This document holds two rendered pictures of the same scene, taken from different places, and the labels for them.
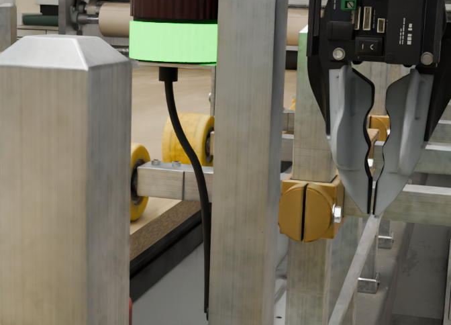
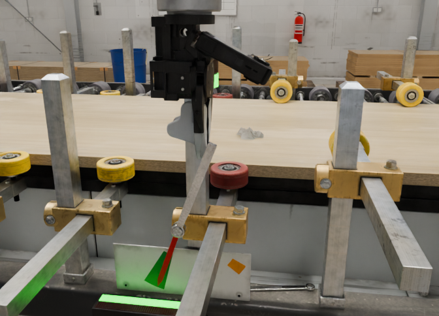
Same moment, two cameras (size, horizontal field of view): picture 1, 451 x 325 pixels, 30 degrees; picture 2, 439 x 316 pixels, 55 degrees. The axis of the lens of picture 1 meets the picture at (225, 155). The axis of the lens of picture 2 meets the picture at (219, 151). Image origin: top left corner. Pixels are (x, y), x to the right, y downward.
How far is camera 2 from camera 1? 85 cm
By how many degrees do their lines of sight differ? 80
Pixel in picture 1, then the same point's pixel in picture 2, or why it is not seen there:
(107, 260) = (53, 116)
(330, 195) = (328, 173)
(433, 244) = not seen: outside the picture
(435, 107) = (196, 119)
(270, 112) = not seen: hidden behind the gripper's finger
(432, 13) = (162, 79)
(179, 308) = (423, 237)
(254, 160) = not seen: hidden behind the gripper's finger
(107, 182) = (51, 101)
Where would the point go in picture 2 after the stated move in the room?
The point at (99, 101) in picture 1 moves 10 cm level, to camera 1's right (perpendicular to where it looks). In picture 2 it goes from (45, 85) to (27, 96)
